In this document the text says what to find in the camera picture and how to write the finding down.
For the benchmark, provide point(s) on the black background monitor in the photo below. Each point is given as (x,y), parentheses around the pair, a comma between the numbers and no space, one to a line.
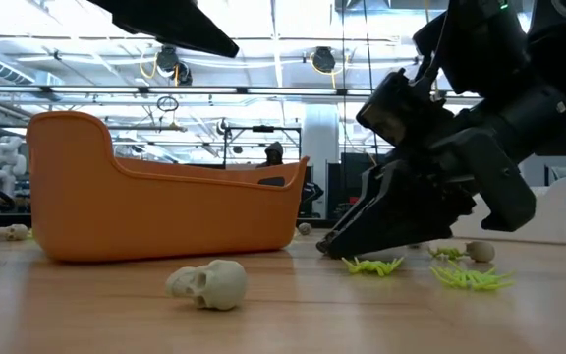
(354,177)

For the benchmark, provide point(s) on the beige toy skull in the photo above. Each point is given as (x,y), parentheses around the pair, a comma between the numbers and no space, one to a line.
(214,285)
(14,232)
(480,251)

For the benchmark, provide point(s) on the black stand frame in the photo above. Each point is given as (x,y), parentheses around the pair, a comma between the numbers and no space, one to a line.
(262,129)

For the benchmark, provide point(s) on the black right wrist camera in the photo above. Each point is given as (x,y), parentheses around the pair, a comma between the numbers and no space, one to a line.
(401,113)

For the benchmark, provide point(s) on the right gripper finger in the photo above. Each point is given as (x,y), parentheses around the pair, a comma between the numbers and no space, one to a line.
(379,179)
(401,216)

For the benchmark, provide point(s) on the white pillar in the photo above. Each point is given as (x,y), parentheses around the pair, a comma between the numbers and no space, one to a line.
(320,142)

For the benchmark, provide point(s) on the white robot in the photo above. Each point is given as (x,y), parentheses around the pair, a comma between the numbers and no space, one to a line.
(5,164)

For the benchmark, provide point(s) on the orange plastic bin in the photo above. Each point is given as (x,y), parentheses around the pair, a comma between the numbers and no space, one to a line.
(140,216)

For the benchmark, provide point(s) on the dark brown toy skull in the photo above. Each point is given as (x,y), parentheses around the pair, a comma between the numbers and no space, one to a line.
(305,228)

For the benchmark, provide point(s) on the long light bar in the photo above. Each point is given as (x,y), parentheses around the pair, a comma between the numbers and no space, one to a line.
(91,89)

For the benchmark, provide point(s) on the person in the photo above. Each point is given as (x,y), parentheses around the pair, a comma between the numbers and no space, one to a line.
(274,155)

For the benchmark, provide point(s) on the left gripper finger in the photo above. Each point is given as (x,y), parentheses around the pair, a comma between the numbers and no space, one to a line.
(175,24)

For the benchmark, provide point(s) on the white plastic bin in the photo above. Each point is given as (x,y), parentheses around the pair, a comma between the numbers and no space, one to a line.
(558,216)

